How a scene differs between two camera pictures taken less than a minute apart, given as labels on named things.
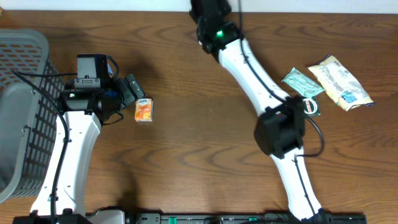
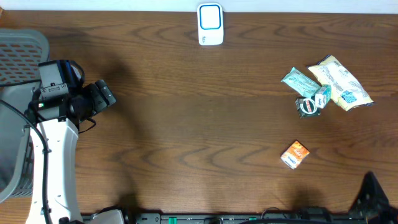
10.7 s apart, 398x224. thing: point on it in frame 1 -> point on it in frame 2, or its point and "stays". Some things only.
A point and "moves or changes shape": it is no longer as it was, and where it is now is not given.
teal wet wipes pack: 303,83 stays
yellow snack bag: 346,90 stays
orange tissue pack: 143,110 moves or changes shape
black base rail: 247,218 stays
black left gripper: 125,92 -> 101,96
